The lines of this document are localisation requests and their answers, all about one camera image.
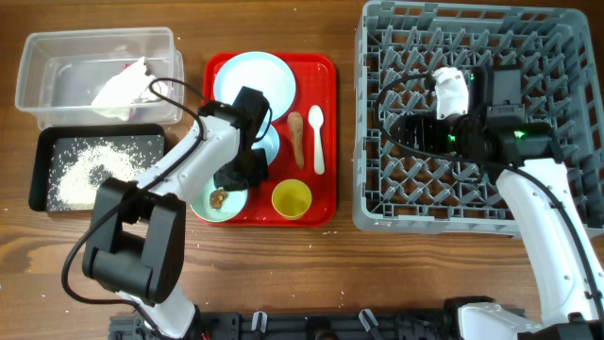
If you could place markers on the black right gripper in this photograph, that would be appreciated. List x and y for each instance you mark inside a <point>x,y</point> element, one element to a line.
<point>426,125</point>

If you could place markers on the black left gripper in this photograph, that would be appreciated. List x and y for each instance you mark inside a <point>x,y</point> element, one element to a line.
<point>260,172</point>

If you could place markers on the light blue rice bowl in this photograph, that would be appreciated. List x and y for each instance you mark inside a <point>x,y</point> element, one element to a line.
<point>269,142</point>

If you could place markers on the light green bowl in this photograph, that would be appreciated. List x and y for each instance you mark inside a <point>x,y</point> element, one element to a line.
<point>232,205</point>

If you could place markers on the brown food scrap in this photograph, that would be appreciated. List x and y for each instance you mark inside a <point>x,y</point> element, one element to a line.
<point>217,198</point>

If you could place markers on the yellow plastic cup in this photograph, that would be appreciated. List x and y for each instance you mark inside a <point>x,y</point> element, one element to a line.
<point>291,198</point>

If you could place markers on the white napkin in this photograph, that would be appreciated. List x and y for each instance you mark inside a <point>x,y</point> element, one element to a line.
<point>122,91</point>
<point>154,90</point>

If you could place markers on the white rice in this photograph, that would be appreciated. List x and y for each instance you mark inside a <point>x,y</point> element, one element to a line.
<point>80,165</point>

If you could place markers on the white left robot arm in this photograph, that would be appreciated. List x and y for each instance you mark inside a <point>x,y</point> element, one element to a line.
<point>135,244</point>

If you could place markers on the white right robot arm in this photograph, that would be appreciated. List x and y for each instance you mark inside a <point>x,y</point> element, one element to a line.
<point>480,119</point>

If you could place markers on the grey dishwasher rack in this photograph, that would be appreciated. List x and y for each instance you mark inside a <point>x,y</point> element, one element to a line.
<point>396,42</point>

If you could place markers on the black waste tray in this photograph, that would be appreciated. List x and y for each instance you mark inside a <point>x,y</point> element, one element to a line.
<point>38,187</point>

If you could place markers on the red plastic tray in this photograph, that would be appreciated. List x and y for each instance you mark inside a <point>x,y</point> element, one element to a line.
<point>316,79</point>

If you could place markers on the brown carrot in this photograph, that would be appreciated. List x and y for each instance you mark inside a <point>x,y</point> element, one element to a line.
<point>296,128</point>

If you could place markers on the white plastic spoon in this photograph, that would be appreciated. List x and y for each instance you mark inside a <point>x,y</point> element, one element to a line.
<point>316,120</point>

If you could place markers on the large light blue plate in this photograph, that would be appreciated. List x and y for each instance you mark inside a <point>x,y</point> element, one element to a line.
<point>260,71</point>

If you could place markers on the clear plastic bin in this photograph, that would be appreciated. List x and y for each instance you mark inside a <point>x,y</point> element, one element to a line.
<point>61,74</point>

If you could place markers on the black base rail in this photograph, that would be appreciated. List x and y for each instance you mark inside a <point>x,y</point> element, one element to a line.
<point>419,324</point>

